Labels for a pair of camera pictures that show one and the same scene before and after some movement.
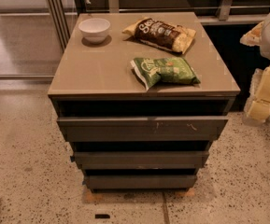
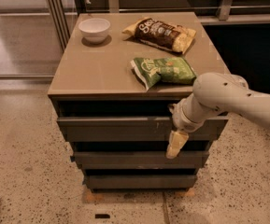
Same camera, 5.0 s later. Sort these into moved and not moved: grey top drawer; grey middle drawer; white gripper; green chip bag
Moved: white gripper
Not moved: grey top drawer; green chip bag; grey middle drawer
